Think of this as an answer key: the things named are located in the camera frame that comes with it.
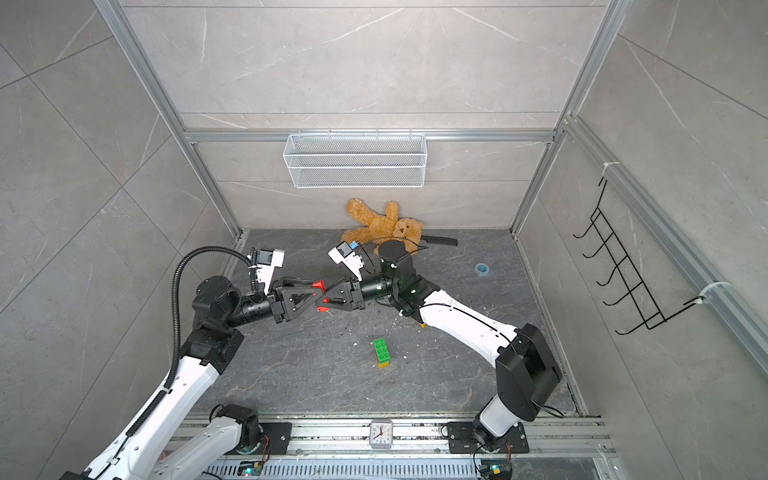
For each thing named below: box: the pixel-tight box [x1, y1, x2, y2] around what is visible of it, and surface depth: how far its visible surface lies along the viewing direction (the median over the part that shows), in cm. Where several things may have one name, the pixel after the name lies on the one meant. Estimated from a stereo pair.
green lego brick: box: [373, 337, 391, 363], surface depth 81 cm
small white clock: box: [369, 419, 393, 449], surface depth 74 cm
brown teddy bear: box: [341, 198, 424, 255], surface depth 113 cm
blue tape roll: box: [474, 262, 490, 277], surface depth 109 cm
